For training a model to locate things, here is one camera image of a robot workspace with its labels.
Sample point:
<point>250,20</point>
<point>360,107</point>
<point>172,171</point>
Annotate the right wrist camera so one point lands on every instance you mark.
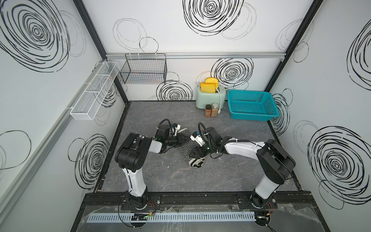
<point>196,137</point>

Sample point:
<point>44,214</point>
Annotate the yellow toast slice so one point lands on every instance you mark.
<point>212,80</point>
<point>208,87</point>

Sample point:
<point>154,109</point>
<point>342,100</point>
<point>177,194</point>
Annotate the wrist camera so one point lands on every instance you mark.
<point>196,137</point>
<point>174,129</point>

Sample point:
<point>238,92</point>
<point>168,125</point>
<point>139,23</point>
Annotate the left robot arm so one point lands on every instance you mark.
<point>133,152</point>

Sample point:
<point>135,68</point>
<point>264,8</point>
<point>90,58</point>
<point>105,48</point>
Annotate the dark lid spice jar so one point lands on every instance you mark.
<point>208,111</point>

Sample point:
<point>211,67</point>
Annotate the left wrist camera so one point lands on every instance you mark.
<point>174,129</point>

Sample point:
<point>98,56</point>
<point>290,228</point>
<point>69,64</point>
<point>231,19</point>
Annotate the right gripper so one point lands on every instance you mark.
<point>195,152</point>

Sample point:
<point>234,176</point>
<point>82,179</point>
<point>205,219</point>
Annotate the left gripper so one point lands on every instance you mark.
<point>178,139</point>

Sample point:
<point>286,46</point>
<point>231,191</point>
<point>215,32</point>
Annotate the teal plastic basket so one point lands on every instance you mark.
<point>252,105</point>

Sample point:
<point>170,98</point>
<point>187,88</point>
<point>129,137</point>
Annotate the rear yellow toast slice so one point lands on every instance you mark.
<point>212,80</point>

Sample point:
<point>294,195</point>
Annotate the silver lid spice jar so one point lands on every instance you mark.
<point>215,110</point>

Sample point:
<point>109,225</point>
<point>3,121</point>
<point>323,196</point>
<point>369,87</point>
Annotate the white wire wall shelf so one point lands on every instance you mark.
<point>100,92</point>

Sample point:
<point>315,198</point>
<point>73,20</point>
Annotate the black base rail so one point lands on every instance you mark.
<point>160,200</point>

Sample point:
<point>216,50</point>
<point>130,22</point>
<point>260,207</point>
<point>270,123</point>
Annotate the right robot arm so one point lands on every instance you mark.
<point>276,163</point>

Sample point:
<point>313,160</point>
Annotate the black wire wall basket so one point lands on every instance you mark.
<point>144,69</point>

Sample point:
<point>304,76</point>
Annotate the front yellow toast slice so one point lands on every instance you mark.
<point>208,87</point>

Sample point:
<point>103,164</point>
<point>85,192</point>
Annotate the grey slotted cable duct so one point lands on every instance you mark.
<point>171,217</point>

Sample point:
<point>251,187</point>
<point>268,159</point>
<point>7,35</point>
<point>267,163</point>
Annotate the mint green toaster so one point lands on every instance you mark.
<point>203,99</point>

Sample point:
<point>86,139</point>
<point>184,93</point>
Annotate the black white knitted scarf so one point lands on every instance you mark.
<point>188,145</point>

